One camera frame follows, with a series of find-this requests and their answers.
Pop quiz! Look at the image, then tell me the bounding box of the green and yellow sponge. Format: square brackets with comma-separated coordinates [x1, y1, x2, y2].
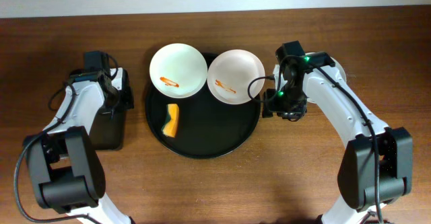
[162, 104, 180, 138]

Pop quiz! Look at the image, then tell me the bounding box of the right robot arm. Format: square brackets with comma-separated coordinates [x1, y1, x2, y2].
[267, 63, 413, 224]

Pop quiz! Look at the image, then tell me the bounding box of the black round tray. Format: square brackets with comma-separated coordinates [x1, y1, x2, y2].
[144, 52, 262, 159]

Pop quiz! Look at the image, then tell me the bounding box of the white plate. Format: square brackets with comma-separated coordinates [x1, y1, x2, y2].
[149, 43, 208, 99]
[207, 49, 265, 105]

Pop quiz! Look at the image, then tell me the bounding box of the black rectangular tray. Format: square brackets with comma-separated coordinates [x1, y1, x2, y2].
[88, 67, 131, 151]

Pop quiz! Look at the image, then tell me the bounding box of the pale blue plate front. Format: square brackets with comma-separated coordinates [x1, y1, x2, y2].
[302, 52, 347, 106]

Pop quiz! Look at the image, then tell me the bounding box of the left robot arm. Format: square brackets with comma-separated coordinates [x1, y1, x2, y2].
[19, 68, 133, 223]

